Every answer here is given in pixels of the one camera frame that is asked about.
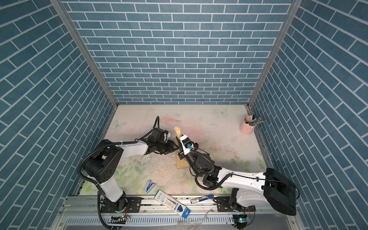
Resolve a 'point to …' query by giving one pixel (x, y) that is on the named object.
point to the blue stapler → (149, 186)
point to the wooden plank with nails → (180, 164)
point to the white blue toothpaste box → (179, 209)
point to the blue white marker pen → (201, 199)
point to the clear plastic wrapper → (194, 223)
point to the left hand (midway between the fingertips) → (180, 150)
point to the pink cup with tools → (247, 125)
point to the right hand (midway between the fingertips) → (182, 136)
